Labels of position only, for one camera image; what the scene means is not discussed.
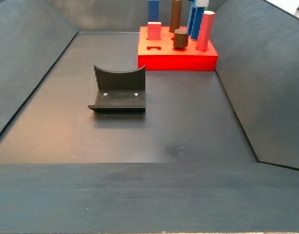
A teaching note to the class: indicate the black curved regrasp stand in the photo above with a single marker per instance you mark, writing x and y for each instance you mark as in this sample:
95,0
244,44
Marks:
120,91

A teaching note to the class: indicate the red peg fixture block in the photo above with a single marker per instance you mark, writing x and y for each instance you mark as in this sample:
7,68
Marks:
158,55

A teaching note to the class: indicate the tall blue square peg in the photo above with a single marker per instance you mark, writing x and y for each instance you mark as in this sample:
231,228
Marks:
154,10

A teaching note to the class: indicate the short brown pentagon peg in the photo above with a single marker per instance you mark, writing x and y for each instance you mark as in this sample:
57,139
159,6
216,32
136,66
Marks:
180,39

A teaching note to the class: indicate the short red-white peg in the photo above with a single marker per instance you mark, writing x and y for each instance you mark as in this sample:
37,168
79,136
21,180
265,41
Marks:
154,30

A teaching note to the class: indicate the pink hexagonal peg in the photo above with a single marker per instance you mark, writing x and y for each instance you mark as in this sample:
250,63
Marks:
207,21

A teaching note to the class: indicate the blue peg with white top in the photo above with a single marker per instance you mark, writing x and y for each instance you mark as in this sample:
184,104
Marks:
196,10

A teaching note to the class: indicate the tall brown cylinder peg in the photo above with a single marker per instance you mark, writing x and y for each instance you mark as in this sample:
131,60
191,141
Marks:
175,15

